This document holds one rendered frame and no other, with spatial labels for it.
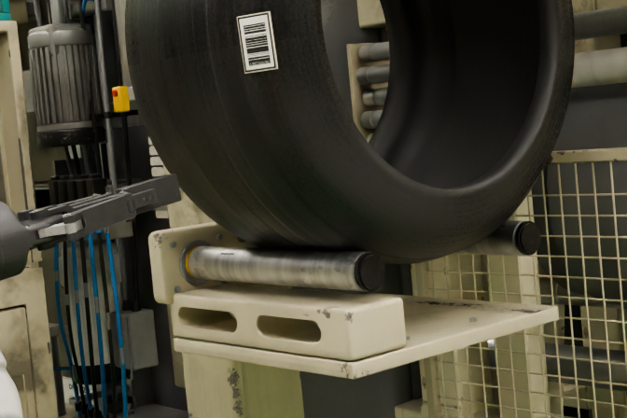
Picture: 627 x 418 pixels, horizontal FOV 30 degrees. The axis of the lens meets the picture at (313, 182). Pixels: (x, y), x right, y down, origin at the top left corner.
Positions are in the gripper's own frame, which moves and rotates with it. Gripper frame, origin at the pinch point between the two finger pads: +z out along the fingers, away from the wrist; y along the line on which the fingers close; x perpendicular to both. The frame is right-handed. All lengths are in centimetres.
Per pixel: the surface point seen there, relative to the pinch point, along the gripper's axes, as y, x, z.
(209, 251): 19.3, 12.3, 19.1
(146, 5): 7.8, -20.1, 10.2
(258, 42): -10.5, -13.5, 10.6
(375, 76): 33, -3, 68
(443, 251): -8.8, 15.8, 33.4
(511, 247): -9, 19, 46
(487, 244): -4.9, 18.6, 45.6
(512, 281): 23, 36, 81
